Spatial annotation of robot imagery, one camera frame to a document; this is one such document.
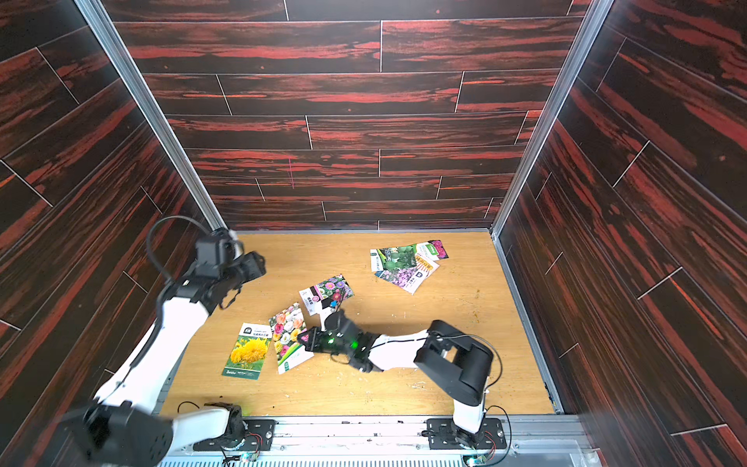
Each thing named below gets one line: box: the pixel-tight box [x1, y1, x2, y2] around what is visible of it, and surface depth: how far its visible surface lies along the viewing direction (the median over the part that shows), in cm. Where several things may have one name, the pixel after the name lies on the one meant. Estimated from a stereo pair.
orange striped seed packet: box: [403, 254, 440, 295], surface depth 107 cm
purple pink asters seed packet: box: [298, 274, 356, 317], surface depth 104 cm
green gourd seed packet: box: [369, 244, 418, 272], surface depth 113 cm
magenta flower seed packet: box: [427, 239, 450, 260], surface depth 117 cm
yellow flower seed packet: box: [221, 323, 274, 381], surface depth 90 cm
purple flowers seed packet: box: [374, 266, 428, 295], surface depth 106 cm
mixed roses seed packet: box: [268, 301, 316, 376], surface depth 83 cm
